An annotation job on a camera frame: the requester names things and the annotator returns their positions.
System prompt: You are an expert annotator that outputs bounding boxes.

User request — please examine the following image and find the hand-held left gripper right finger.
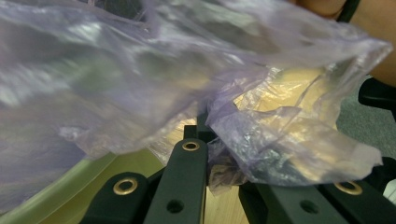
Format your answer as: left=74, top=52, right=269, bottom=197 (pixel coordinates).
left=197, top=111, right=219, bottom=145

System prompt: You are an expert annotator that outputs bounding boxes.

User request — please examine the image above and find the purple plastic trash bag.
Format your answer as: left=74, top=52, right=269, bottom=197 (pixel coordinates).
left=0, top=0, right=394, bottom=216

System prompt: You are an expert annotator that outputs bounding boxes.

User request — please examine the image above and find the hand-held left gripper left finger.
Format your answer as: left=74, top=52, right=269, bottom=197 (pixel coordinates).
left=183, top=124, right=199, bottom=141

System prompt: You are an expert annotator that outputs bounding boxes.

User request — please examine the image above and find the black wristband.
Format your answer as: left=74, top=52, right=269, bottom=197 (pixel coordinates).
left=335, top=0, right=362, bottom=23

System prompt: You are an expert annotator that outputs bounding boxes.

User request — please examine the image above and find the dark object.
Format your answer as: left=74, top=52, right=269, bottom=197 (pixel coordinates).
left=358, top=77, right=396, bottom=121

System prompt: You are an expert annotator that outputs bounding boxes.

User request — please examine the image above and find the light green trash bin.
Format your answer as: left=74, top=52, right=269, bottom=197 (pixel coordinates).
left=0, top=148, right=169, bottom=224

